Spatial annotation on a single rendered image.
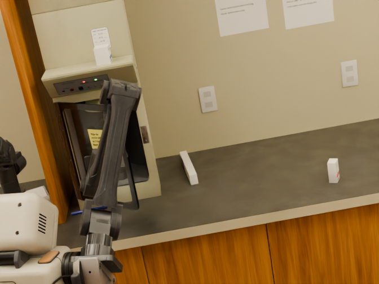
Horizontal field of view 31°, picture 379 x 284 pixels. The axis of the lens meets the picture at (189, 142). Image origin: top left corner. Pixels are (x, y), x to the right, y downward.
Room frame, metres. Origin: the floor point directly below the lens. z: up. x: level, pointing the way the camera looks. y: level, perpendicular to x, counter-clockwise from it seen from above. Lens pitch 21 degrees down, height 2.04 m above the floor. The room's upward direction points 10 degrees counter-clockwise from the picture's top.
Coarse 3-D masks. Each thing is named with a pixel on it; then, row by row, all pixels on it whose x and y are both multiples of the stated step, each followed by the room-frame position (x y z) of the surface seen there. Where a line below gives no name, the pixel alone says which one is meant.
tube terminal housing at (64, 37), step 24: (120, 0) 2.40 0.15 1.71; (48, 24) 2.40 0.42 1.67; (72, 24) 2.40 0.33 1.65; (96, 24) 2.40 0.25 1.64; (120, 24) 2.40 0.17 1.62; (48, 48) 2.40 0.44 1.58; (72, 48) 2.40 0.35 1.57; (120, 48) 2.40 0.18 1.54; (72, 96) 2.40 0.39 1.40; (96, 96) 2.40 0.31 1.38; (144, 120) 2.40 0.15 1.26; (144, 144) 2.40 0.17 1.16; (144, 192) 2.40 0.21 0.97
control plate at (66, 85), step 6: (84, 78) 2.31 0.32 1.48; (90, 78) 2.31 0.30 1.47; (96, 78) 2.32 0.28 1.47; (102, 78) 2.32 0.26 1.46; (108, 78) 2.33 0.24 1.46; (54, 84) 2.31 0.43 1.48; (60, 84) 2.31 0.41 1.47; (66, 84) 2.32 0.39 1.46; (72, 84) 2.32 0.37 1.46; (78, 84) 2.33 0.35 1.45; (84, 84) 2.33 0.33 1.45; (90, 84) 2.34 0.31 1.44; (96, 84) 2.34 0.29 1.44; (60, 90) 2.34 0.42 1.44; (66, 90) 2.35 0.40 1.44; (78, 90) 2.36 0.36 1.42; (84, 90) 2.36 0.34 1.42
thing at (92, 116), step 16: (64, 112) 2.36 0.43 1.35; (80, 112) 2.31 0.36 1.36; (96, 112) 2.25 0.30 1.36; (64, 128) 2.37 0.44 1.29; (80, 128) 2.32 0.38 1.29; (96, 128) 2.27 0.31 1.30; (80, 144) 2.33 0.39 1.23; (80, 160) 2.34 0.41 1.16; (128, 160) 2.19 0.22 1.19; (80, 176) 2.36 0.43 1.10; (128, 176) 2.20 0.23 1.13; (80, 192) 2.37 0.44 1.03; (128, 192) 2.21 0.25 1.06; (128, 208) 2.22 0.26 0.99
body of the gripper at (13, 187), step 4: (16, 180) 2.07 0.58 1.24; (4, 184) 2.04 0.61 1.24; (8, 184) 2.03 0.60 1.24; (12, 184) 2.04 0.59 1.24; (16, 184) 2.05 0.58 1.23; (4, 188) 2.04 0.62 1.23; (8, 188) 2.03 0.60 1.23; (12, 188) 2.04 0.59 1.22; (16, 188) 2.05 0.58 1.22; (20, 188) 2.11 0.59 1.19; (24, 188) 2.11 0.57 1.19; (4, 192) 2.04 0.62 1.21; (8, 192) 2.03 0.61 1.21; (12, 192) 2.04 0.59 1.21; (16, 192) 2.04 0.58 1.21; (20, 192) 2.06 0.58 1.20
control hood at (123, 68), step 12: (120, 60) 2.33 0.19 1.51; (132, 60) 2.32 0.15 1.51; (48, 72) 2.35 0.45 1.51; (60, 72) 2.32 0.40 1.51; (72, 72) 2.29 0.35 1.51; (84, 72) 2.28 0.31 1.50; (96, 72) 2.29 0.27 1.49; (108, 72) 2.30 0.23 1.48; (120, 72) 2.31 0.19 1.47; (132, 72) 2.32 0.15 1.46; (48, 84) 2.30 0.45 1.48
